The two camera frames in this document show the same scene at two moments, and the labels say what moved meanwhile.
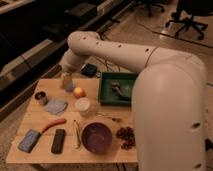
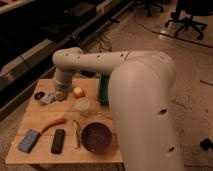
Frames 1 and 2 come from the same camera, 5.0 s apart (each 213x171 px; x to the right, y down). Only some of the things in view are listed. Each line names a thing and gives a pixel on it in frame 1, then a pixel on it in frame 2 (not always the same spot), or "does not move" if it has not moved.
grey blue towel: (55, 105) to (48, 98)
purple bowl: (96, 137) does not move
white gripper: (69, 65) to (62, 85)
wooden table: (63, 122) does not move
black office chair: (186, 9) does not move
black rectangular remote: (58, 141) does not move
